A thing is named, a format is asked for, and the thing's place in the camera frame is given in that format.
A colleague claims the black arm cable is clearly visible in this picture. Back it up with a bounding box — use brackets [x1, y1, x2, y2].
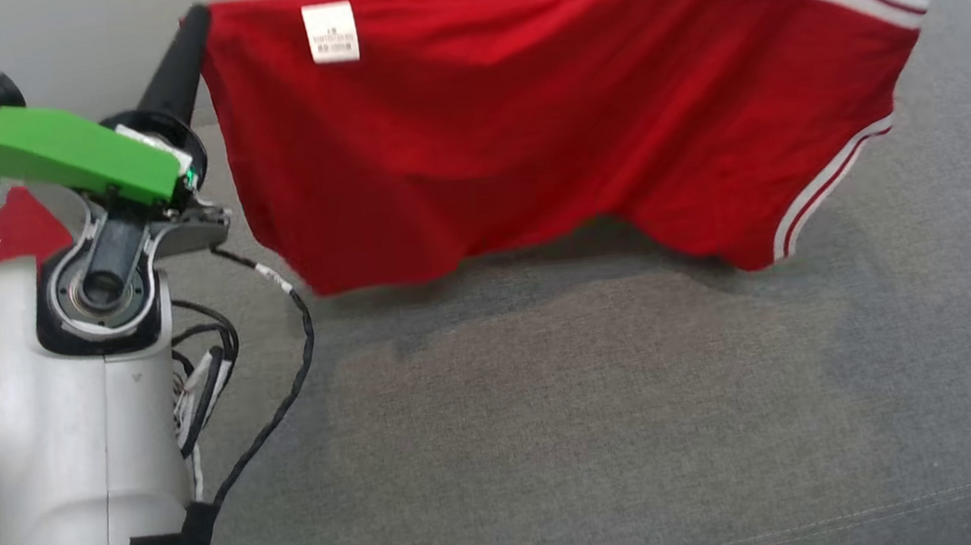
[159, 237, 339, 545]

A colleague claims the red and white jersey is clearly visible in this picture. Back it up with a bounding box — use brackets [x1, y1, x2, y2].
[191, 0, 971, 332]

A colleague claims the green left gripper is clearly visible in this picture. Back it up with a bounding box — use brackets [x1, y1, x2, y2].
[0, 2, 233, 223]

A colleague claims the black and white wire bundle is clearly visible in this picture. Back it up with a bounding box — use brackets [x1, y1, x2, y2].
[162, 292, 258, 504]

